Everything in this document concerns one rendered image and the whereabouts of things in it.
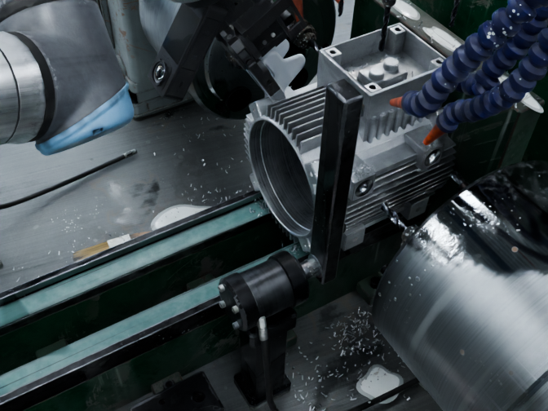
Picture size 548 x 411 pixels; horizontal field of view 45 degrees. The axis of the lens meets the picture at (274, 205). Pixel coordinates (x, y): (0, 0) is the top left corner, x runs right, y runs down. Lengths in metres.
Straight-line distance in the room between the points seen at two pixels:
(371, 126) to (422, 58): 0.12
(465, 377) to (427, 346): 0.05
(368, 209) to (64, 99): 0.38
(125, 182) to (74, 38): 0.57
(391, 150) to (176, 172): 0.46
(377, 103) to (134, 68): 0.54
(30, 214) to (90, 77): 0.56
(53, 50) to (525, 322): 0.44
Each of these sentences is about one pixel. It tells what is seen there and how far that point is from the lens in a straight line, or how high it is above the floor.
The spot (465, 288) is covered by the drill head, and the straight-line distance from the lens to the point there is 0.59.
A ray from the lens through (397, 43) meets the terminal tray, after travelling 0.84.
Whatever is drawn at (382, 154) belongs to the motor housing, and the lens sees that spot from 0.78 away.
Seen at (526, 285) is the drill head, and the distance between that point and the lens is 0.58.
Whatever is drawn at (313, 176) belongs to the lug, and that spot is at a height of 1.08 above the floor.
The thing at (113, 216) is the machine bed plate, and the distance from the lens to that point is 1.07.
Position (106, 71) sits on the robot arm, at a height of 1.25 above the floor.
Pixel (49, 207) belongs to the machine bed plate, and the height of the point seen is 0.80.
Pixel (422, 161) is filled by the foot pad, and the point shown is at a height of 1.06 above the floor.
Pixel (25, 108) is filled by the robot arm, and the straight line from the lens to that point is 0.54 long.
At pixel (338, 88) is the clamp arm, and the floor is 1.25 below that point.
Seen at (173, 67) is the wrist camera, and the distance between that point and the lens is 0.69.
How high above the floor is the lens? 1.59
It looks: 48 degrees down
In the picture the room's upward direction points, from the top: 2 degrees clockwise
